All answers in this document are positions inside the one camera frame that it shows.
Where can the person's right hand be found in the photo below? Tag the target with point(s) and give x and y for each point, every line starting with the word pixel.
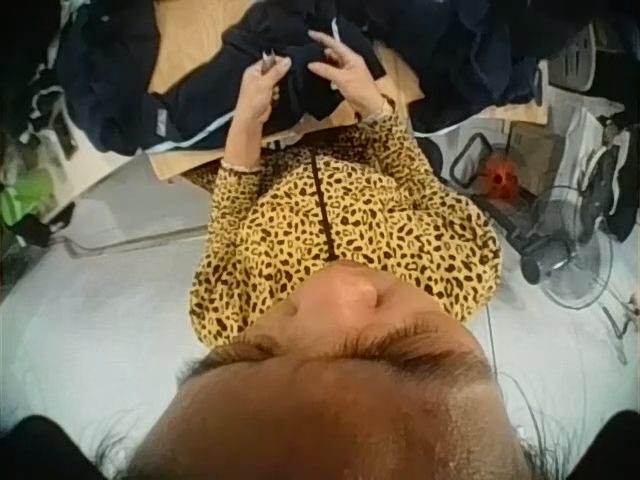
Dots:
pixel 355 80

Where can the person's left hand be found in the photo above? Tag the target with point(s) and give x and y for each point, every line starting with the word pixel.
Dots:
pixel 257 95

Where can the small silver thread snips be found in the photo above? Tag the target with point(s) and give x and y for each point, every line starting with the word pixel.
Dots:
pixel 267 60

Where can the dark navy garment white piping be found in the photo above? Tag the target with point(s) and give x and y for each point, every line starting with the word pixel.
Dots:
pixel 210 95

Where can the heap of dark garments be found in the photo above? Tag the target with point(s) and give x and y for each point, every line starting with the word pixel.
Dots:
pixel 110 65
pixel 465 55

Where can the small red fan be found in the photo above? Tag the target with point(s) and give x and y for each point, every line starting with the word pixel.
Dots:
pixel 499 176

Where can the brown cardboard box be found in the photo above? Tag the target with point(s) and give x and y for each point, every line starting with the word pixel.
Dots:
pixel 537 155

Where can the white plastic stool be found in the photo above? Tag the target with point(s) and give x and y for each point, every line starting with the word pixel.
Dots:
pixel 575 57

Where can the clear plastic bag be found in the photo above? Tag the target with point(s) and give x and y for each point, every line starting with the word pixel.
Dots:
pixel 582 145

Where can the green cloth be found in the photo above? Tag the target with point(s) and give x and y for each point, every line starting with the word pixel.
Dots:
pixel 22 197

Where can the grey standing fan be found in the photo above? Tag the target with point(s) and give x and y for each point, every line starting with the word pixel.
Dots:
pixel 575 250

